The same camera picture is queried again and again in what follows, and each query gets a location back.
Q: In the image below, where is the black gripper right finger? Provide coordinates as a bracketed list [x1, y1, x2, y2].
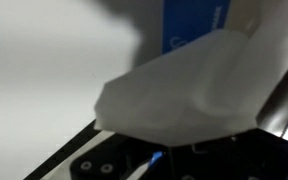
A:
[171, 128, 288, 180]

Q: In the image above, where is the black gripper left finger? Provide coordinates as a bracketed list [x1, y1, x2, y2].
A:
[69, 133, 172, 180]

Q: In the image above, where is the white tissue sheet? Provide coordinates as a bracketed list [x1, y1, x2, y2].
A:
[93, 28, 262, 148]

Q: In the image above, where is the blue tissue box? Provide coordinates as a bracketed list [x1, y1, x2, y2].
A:
[133, 0, 288, 139]

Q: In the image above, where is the black framed whiteboard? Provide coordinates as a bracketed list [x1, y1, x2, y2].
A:
[0, 0, 142, 180]

